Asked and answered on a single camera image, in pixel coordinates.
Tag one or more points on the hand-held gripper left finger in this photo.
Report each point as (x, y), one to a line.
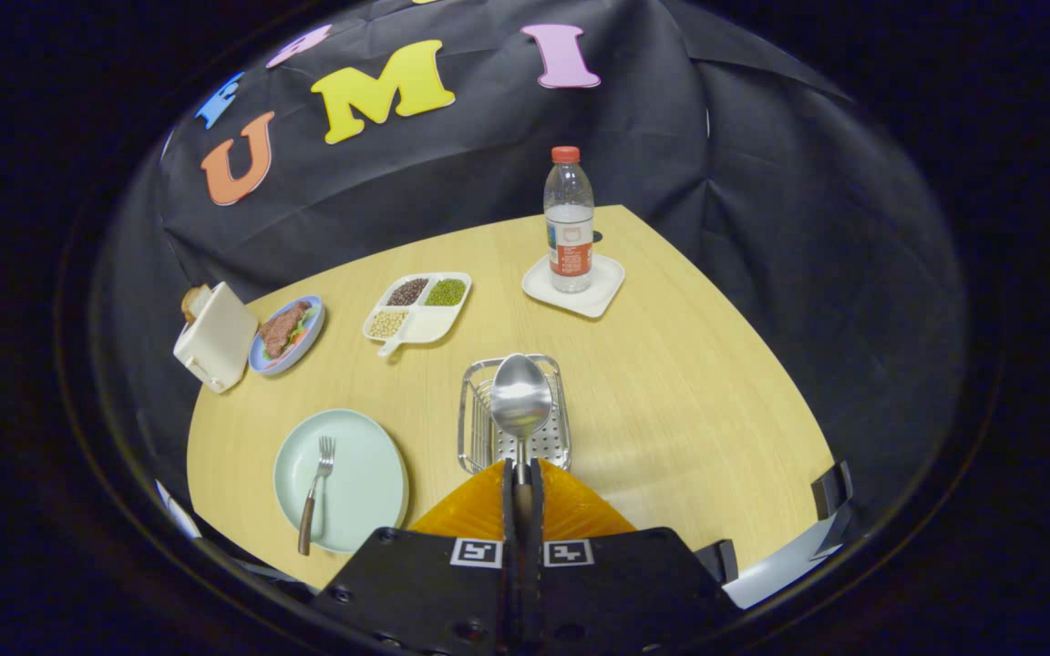
(416, 592)

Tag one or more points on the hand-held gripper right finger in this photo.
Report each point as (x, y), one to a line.
(634, 592)

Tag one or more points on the pale green plate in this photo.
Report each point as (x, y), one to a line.
(361, 483)

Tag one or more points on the grey chair with black armrests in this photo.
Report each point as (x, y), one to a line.
(780, 569)

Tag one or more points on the white divided dish with beans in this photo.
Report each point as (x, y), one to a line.
(429, 321)

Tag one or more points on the blue plate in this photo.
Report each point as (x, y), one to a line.
(306, 342)

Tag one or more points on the meat and vegetable food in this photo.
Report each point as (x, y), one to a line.
(281, 330)

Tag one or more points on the white square coaster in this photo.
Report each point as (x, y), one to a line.
(602, 287)

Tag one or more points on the white toaster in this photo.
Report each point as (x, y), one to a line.
(220, 337)

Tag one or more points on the brown bread slice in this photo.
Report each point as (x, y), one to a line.
(195, 301)

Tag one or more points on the clear water bottle red cap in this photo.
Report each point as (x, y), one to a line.
(569, 228)

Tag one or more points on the black backdrop cloth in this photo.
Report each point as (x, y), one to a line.
(452, 173)

